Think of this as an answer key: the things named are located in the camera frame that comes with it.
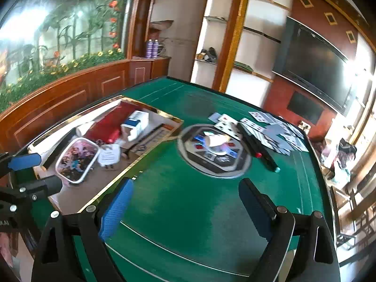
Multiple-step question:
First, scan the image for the white power adapter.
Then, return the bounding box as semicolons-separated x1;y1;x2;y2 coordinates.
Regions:
97;145;121;169

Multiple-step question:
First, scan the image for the mahjong table centre console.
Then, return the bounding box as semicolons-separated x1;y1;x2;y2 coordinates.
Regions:
178;123;252;178

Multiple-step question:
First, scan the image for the wooden tv cabinet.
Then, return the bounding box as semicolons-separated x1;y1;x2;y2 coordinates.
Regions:
261;76;338;141

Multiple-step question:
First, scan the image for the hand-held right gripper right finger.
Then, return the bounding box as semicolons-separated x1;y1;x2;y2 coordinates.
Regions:
239;179;341;282

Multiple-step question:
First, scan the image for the dark item on shelf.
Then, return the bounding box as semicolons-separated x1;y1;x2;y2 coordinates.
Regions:
196;47;218;63

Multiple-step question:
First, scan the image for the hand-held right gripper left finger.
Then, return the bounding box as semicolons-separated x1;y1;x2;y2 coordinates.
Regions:
31;178;136;282

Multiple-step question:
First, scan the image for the wooden sideboard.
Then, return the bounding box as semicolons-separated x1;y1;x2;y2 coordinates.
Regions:
0;56;171;155

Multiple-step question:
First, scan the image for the wooden chair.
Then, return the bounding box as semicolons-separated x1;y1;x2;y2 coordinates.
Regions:
329;179;376;250

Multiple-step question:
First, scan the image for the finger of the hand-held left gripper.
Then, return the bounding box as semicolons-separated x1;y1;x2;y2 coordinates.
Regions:
18;175;63;202
0;152;42;180

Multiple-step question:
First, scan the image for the pile of bags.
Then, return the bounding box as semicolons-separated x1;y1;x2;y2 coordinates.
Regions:
321;138;357;183

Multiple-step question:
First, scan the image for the white shelf unit gold pillar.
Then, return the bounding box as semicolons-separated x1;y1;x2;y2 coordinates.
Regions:
189;0;294;93

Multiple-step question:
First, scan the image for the printed paper sheet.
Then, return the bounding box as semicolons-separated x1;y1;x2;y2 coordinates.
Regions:
129;122;181;153

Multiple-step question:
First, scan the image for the green book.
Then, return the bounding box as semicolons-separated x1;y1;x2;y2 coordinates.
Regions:
233;61;254;74

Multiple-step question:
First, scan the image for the printed lid plastic container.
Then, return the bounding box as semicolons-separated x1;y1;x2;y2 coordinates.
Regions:
55;137;101;184

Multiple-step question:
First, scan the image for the gold rimmed box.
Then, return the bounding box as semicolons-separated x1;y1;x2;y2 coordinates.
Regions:
28;95;185;215

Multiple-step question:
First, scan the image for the flower garden wall mural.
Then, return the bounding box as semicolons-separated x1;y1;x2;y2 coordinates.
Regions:
0;0;138;106

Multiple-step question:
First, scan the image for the pile of playing cards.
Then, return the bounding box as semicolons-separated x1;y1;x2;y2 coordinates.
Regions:
208;111;309;156

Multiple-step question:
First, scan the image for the black stick red cap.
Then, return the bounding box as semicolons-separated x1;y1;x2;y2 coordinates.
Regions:
236;122;263;157

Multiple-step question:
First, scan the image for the blue white carton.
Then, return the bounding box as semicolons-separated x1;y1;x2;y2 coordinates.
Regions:
120;110;149;134

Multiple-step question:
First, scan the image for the black television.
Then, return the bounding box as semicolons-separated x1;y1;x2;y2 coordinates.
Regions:
272;16;357;116

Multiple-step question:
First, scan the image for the black stick green tip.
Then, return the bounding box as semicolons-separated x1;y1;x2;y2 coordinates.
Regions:
244;129;281;173

